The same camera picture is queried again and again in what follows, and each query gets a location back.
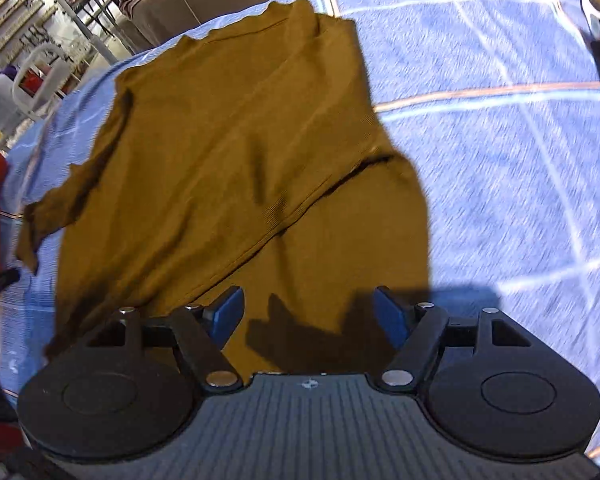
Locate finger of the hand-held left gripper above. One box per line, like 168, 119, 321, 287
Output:
0, 265, 22, 303

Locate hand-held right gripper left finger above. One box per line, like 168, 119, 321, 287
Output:
86, 285, 245, 394

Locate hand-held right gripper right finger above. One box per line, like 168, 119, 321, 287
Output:
373, 285, 532, 394

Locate mustard brown shirt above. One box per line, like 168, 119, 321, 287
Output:
15, 0, 435, 376

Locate blue plaid blanket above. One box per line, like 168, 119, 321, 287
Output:
0, 0, 600, 461

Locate grey metal post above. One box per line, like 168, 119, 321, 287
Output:
26, 0, 118, 63

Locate wall display shelves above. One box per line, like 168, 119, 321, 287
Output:
0, 0, 131, 68

